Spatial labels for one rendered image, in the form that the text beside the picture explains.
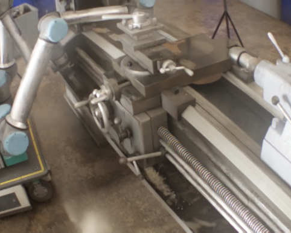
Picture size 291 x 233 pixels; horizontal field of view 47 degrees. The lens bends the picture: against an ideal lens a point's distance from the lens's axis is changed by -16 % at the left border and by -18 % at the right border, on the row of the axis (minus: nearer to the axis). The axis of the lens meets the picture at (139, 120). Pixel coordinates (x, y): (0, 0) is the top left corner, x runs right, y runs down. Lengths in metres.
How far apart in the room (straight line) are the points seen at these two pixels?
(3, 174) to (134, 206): 0.88
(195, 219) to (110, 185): 0.92
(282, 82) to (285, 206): 0.44
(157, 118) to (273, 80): 0.64
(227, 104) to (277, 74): 0.64
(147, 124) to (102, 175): 0.98
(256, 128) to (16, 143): 1.18
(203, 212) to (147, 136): 0.46
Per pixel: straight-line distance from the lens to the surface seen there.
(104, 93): 1.74
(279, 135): 1.32
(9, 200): 2.36
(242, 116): 1.83
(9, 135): 1.87
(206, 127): 1.55
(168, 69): 1.59
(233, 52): 1.53
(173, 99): 1.65
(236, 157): 1.43
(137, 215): 2.32
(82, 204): 2.44
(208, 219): 1.76
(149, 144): 1.77
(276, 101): 1.24
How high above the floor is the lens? 1.80
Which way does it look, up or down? 37 degrees down
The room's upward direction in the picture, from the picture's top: 7 degrees counter-clockwise
